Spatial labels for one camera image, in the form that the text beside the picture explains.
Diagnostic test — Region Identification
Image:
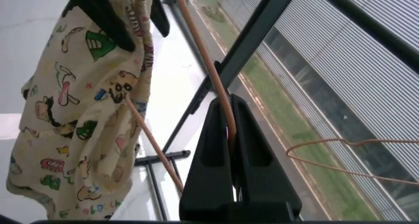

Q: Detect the black clothes rack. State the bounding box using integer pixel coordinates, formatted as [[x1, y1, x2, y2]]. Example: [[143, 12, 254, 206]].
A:
[[133, 0, 419, 222]]

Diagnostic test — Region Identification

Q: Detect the pink clothes hanger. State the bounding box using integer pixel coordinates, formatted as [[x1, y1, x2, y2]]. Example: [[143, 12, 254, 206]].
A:
[[123, 0, 238, 195], [285, 137, 419, 187]]

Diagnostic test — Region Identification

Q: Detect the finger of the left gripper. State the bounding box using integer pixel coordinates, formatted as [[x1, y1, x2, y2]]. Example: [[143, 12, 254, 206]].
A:
[[149, 0, 172, 39], [63, 0, 137, 53]]

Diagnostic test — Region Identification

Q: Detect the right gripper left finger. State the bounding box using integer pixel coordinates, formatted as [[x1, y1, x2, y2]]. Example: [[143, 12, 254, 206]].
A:
[[178, 98, 236, 221]]

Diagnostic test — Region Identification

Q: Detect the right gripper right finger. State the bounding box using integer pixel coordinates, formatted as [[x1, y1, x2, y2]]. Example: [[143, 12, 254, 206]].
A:
[[229, 93, 303, 221]]

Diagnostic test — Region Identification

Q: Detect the cream printed garment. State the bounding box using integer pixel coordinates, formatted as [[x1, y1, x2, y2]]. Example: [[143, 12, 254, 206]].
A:
[[5, 0, 155, 221]]

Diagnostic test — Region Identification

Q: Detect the window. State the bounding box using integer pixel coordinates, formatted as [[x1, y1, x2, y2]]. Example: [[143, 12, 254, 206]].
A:
[[156, 0, 419, 222]]

